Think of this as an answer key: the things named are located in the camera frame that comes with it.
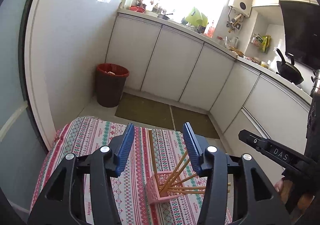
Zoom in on bunch of wooden chopsticks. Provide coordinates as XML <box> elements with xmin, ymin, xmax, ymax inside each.
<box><xmin>149</xmin><ymin>129</ymin><xmax>232</xmax><ymax>194</ymax></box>

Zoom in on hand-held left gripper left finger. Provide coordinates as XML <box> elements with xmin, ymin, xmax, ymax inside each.
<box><xmin>27</xmin><ymin>122</ymin><xmax>136</xmax><ymax>225</ymax></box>

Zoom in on person's right hand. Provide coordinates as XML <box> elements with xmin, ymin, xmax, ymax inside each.
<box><xmin>273</xmin><ymin>179</ymin><xmax>286</xmax><ymax>193</ymax></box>

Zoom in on black range hood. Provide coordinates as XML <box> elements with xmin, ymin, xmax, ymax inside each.
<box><xmin>279</xmin><ymin>0</ymin><xmax>320</xmax><ymax>71</ymax></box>

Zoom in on patterned striped tablecloth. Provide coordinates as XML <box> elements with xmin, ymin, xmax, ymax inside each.
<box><xmin>30</xmin><ymin>116</ymin><xmax>233</xmax><ymax>225</ymax></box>

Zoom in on shallow basket of food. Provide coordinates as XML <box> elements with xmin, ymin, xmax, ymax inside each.
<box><xmin>228</xmin><ymin>48</ymin><xmax>244</xmax><ymax>57</ymax></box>

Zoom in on dark red trash bin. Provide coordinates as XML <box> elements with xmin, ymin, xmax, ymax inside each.
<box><xmin>95</xmin><ymin>63</ymin><xmax>130</xmax><ymax>108</ymax></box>

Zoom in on glass kettle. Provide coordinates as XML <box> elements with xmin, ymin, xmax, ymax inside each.
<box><xmin>224</xmin><ymin>36</ymin><xmax>239</xmax><ymax>50</ymax></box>

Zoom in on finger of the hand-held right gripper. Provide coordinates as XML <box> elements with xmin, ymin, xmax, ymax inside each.
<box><xmin>238</xmin><ymin>129</ymin><xmax>317</xmax><ymax>173</ymax></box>

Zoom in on red bottle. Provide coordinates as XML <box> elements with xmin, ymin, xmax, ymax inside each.
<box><xmin>206</xmin><ymin>20</ymin><xmax>216</xmax><ymax>38</ymax></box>

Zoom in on water heater pipes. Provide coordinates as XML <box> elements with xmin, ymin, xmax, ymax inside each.
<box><xmin>226</xmin><ymin>12</ymin><xmax>243</xmax><ymax>33</ymax></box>

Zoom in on white kitchen cabinets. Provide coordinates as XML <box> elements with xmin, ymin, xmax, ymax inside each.
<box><xmin>105</xmin><ymin>9</ymin><xmax>313</xmax><ymax>156</ymax></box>

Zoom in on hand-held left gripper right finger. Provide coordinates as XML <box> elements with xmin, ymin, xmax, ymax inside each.
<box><xmin>183</xmin><ymin>122</ymin><xmax>292</xmax><ymax>225</ymax></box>

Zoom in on wall rack with packets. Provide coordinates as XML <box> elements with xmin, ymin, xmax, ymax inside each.
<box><xmin>250</xmin><ymin>33</ymin><xmax>271</xmax><ymax>53</ymax></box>

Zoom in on olive floor mat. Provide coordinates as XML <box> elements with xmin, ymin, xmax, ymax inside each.
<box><xmin>114</xmin><ymin>92</ymin><xmax>175</xmax><ymax>131</ymax></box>
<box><xmin>170</xmin><ymin>105</ymin><xmax>221</xmax><ymax>140</ymax></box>

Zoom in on black wok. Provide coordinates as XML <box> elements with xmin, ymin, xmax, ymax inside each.
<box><xmin>275</xmin><ymin>48</ymin><xmax>304</xmax><ymax>86</ymax></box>

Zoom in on pink plastic basket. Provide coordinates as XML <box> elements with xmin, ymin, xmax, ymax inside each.
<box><xmin>144</xmin><ymin>170</ymin><xmax>187</xmax><ymax>206</ymax></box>

